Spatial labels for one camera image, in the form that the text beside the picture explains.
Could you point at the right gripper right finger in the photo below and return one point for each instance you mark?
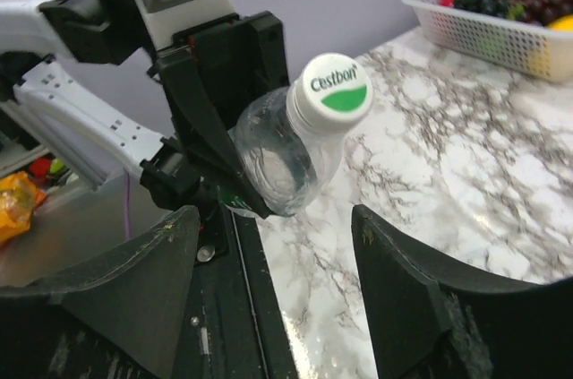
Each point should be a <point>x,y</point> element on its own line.
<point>432,316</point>

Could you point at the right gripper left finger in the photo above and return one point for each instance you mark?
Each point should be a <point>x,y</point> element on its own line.
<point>116,315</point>

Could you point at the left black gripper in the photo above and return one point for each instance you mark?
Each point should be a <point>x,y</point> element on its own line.
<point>210,74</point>

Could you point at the clear bottle green label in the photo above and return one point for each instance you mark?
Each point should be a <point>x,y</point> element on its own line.
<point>287,164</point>

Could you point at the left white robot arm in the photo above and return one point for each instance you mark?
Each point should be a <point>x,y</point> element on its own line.
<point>156,84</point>

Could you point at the white green bottle cap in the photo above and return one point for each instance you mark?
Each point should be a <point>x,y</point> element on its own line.
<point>332,95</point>

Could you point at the orange snack packet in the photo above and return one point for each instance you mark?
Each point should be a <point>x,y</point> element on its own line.
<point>20,197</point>

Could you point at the white plastic fruit basket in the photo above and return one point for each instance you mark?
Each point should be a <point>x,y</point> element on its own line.
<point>536,51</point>

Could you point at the black grape bunch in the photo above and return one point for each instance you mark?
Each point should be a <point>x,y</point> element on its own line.
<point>504,9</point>

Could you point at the yellow lemon front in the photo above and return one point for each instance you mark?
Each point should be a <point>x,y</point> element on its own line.
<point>564,24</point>

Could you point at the black aluminium base frame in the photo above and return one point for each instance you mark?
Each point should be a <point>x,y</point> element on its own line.
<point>233,327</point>

